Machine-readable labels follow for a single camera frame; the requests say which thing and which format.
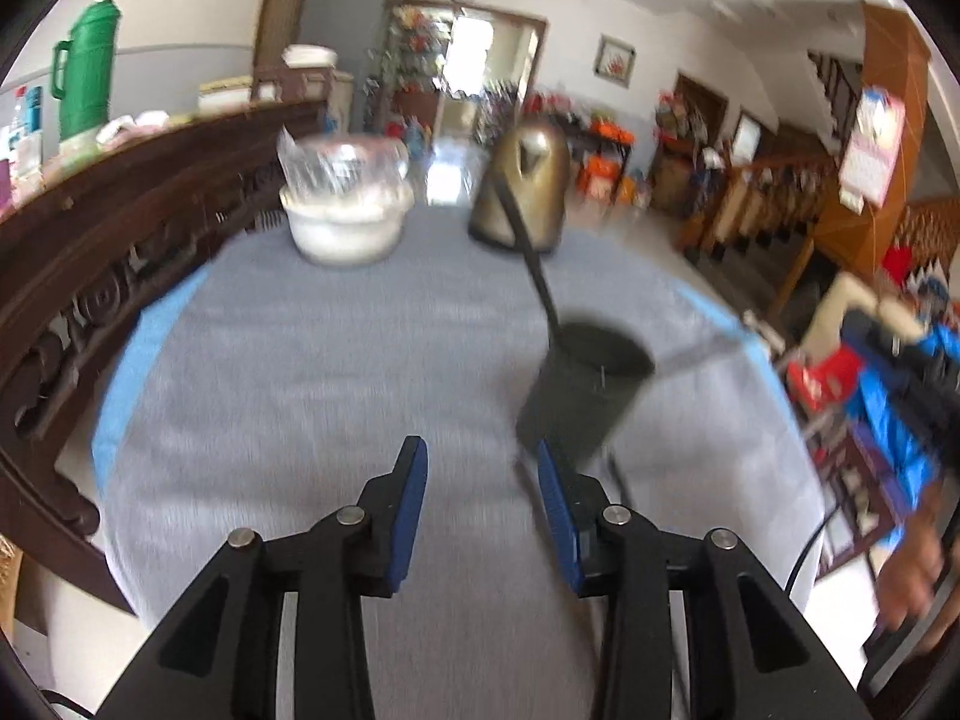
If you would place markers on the wall calendar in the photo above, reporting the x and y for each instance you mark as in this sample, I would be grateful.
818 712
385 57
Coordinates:
870 154

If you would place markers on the dark grey utensil holder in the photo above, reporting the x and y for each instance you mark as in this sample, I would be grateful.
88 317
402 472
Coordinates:
581 397

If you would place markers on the blue table cover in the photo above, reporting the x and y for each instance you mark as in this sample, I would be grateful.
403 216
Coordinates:
131 360

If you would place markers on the red box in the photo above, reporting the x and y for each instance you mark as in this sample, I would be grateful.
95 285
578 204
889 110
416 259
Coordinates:
817 384

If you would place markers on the dark carved wooden chair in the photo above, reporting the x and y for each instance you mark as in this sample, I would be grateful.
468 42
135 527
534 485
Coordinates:
112 262

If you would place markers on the green thermos jug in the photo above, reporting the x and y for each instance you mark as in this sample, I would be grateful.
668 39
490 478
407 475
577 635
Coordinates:
84 79

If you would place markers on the white bowl with plastic wrap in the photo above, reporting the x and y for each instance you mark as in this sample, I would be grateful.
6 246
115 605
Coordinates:
345 221

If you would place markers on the wooden bench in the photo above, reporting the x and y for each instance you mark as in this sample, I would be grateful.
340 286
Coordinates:
750 199

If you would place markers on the framed wall picture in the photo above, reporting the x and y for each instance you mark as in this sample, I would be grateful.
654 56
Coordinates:
616 60

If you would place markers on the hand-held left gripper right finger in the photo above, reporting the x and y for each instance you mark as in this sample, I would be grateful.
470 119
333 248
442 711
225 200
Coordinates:
559 532

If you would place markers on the grey refrigerator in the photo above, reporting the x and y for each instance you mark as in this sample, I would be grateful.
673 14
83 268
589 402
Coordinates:
349 30

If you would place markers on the person's right hand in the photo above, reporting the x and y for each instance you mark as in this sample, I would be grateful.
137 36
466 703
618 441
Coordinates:
911 577

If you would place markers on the gold electric kettle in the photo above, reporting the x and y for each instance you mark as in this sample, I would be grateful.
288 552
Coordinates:
525 187

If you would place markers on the white lidded container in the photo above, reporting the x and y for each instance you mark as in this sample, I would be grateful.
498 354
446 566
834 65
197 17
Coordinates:
223 95

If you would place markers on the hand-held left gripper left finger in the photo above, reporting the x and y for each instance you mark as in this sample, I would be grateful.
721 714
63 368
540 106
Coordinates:
409 517

